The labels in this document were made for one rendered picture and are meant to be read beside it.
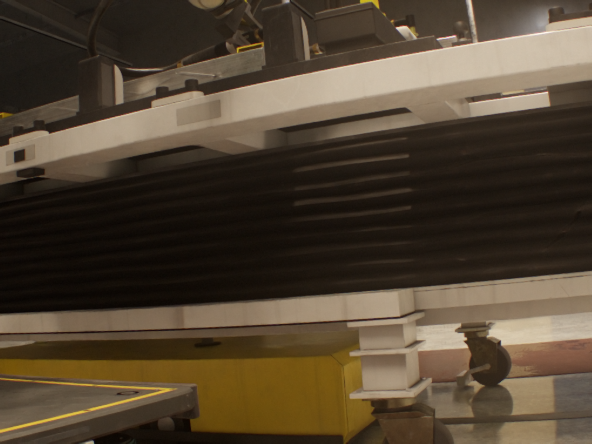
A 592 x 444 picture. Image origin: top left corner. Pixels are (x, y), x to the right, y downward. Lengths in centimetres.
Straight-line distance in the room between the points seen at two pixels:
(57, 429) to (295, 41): 89
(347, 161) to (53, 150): 66
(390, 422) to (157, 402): 63
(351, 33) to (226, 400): 100
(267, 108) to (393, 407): 64
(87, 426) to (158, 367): 115
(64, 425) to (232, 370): 108
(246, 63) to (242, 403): 88
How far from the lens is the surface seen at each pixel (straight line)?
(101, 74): 162
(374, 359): 140
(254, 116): 130
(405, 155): 151
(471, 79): 119
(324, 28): 169
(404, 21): 253
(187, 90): 140
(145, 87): 172
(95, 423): 85
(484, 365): 257
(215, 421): 191
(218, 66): 162
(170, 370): 196
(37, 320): 185
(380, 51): 128
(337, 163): 155
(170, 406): 95
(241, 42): 209
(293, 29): 138
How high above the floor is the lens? 47
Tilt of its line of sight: 4 degrees up
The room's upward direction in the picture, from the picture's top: 5 degrees counter-clockwise
